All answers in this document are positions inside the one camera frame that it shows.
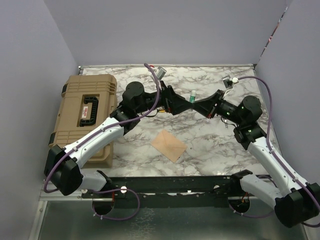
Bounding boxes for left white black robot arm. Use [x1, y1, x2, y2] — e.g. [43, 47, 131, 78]
[44, 81, 193, 198]

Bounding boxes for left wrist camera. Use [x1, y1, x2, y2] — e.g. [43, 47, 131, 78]
[154, 66, 167, 81]

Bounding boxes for green white glue stick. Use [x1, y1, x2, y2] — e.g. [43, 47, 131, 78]
[189, 90, 196, 103]

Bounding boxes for aluminium extrusion frame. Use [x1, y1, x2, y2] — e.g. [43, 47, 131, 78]
[39, 190, 82, 201]

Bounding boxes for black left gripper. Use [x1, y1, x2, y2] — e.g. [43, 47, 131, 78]
[135, 80, 194, 114]

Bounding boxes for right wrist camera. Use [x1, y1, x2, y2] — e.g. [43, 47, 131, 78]
[222, 75, 239, 98]

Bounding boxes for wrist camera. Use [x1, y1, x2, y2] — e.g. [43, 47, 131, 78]
[154, 66, 167, 81]
[222, 75, 239, 98]

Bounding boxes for tan paper envelope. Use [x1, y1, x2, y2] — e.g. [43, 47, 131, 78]
[151, 130, 187, 163]

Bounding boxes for black metal base rail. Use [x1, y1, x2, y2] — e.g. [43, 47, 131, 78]
[81, 175, 256, 209]

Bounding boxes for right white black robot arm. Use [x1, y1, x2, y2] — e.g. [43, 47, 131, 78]
[193, 90, 320, 228]

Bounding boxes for silver metal tweezers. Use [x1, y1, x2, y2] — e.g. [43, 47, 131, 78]
[222, 118, 228, 129]

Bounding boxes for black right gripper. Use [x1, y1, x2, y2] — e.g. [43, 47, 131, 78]
[192, 89, 245, 125]

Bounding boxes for tan plastic tool case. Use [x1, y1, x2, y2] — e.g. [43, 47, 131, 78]
[47, 73, 118, 169]

